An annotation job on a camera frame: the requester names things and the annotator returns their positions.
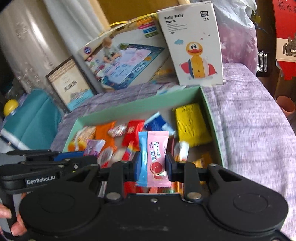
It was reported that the pink blue candy packet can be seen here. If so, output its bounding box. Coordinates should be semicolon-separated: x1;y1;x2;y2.
136;131;171;188

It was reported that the red gift box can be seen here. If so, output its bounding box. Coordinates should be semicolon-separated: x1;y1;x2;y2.
273;0;295;81

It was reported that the white duck toy box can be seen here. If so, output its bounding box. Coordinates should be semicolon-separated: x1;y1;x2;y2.
157;1;223;86

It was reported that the yellow snack packet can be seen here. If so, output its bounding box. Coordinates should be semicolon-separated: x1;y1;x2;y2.
175;103;212;148

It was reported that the green cardboard tray box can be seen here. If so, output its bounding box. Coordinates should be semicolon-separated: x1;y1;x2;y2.
62;85;224;167

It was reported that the orange noodle snack packet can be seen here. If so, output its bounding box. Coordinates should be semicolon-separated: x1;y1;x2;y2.
68;126;96;152

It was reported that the blue white snack packet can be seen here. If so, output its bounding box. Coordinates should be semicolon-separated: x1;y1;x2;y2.
144;112;175;136

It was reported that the clear wrapped candy packet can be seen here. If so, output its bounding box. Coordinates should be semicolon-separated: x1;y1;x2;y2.
97;147;126;168

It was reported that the kids play mat box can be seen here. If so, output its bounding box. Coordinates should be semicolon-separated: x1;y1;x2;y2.
78;13;177;92

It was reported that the purple snack packet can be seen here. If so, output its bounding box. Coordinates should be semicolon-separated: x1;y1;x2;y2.
83;140;106;158

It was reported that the purple knitted blanket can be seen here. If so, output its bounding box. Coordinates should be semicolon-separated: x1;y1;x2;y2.
49;62;296;239

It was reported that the yellow ball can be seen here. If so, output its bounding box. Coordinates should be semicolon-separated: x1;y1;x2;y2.
3;99;19;116

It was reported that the orange Winsun snack packet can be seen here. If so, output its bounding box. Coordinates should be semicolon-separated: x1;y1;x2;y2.
95;121;116;151

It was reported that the person left hand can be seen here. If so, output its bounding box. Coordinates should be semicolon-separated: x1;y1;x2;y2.
1;191;26;240

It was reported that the red small snack packet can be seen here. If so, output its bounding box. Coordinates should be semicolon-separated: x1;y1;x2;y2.
122;120;145;151

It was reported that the teal cushion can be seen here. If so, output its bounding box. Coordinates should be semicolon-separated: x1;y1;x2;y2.
1;89;63;153

